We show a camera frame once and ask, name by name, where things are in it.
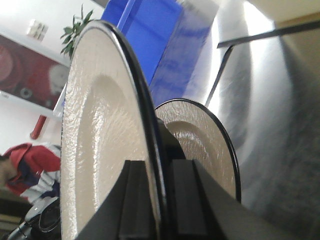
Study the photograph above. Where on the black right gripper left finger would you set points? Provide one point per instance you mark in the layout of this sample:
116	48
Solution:
126	213

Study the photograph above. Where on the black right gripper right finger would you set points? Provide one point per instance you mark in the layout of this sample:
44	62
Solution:
204	211

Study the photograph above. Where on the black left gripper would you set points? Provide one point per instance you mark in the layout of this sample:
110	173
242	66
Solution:
172	147

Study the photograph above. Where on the beige plate black rim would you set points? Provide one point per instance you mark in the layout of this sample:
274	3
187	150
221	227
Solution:
203	137
108	118

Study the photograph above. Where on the person in red jacket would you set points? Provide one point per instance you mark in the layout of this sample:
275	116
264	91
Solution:
32	172

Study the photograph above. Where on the large blue plastic crate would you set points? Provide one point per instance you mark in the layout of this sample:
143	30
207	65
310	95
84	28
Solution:
173	42

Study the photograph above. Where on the green potted plant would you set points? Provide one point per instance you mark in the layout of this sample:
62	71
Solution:
72	32

